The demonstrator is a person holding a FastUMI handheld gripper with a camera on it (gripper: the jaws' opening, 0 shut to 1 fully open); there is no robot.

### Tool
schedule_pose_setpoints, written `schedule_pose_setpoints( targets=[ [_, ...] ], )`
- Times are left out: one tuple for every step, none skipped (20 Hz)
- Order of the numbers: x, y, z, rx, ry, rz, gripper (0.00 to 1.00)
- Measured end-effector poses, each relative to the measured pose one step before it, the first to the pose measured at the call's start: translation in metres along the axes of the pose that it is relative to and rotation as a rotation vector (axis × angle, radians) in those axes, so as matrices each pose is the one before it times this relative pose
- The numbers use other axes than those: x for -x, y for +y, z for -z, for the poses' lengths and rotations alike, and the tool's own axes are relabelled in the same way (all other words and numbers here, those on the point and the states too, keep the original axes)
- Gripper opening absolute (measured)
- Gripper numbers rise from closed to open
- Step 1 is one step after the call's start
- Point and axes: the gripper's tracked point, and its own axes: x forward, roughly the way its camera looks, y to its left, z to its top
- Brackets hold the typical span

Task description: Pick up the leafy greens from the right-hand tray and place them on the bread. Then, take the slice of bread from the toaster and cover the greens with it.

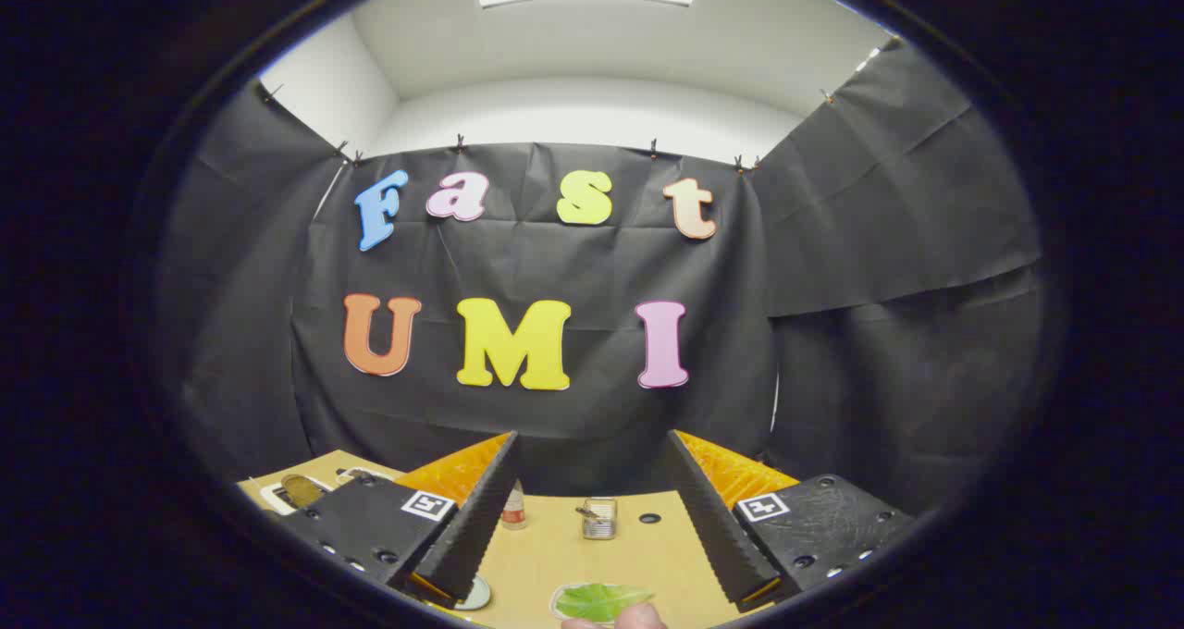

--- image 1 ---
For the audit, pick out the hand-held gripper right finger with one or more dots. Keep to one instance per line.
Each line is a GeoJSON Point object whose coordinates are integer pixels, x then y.
{"type": "Point", "coordinates": [708, 518]}

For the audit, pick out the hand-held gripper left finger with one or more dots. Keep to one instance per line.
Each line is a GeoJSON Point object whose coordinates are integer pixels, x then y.
{"type": "Point", "coordinates": [481, 518]}

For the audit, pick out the green lettuce leaf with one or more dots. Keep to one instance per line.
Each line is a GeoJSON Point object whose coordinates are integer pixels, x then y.
{"type": "Point", "coordinates": [597, 601]}

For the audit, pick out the rounded brown bread slice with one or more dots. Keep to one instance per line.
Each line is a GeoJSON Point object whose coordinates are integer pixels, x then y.
{"type": "Point", "coordinates": [301, 490]}

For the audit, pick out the clear plastic water bottle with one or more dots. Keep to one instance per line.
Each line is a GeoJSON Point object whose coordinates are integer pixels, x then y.
{"type": "Point", "coordinates": [514, 513]}

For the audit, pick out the pale green round plate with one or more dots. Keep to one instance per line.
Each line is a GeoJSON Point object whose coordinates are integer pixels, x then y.
{"type": "Point", "coordinates": [479, 595]}

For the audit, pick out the white oval plate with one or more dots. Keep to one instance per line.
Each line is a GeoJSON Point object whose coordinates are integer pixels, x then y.
{"type": "Point", "coordinates": [554, 601]}

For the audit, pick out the white toaster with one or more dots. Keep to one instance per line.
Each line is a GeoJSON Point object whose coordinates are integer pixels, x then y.
{"type": "Point", "coordinates": [272, 498]}

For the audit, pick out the black backdrop cloth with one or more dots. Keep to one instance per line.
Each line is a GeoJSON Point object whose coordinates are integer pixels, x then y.
{"type": "Point", "coordinates": [555, 268]}

